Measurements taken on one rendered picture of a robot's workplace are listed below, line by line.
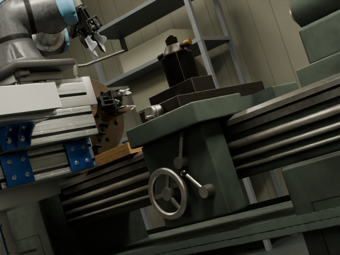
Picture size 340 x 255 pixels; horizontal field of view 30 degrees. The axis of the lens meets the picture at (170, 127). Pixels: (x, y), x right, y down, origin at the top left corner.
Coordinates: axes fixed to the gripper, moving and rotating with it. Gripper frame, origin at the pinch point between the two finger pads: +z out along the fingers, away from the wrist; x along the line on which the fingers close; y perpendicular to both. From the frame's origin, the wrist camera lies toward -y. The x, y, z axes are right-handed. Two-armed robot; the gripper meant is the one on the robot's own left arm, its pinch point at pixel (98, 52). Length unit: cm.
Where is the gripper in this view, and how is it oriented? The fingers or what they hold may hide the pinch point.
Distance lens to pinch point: 270.6
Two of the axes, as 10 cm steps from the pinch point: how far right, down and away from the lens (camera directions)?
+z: 5.2, 8.4, 1.6
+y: 6.6, -2.7, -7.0
